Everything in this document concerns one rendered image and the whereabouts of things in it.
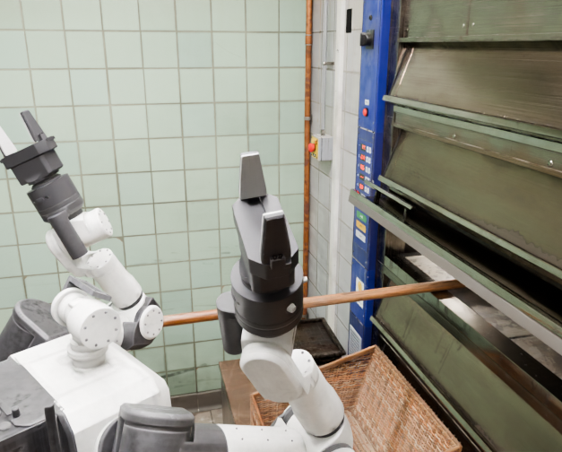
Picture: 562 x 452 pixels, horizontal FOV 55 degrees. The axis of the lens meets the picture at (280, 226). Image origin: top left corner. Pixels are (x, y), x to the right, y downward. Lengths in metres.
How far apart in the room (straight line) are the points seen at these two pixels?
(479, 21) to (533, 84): 0.27
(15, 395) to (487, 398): 1.11
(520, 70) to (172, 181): 1.72
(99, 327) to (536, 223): 0.90
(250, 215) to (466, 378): 1.10
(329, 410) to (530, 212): 0.67
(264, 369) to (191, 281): 2.09
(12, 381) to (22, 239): 1.81
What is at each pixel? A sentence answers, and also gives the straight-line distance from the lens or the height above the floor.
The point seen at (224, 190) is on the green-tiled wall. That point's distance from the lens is 2.65.
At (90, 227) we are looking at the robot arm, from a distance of 1.16.
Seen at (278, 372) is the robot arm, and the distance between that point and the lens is 0.72.
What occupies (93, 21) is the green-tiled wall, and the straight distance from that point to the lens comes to 2.55.
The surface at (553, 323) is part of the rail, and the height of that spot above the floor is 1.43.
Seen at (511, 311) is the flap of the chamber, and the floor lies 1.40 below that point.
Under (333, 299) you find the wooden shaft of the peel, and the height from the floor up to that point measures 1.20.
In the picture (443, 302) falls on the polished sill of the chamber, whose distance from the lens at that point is 1.64.
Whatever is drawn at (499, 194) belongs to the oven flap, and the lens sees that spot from 1.38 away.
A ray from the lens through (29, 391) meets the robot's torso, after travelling 0.92.
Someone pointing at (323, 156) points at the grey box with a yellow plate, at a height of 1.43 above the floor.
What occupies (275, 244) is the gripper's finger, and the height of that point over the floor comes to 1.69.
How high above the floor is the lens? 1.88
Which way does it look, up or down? 18 degrees down
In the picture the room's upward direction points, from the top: straight up
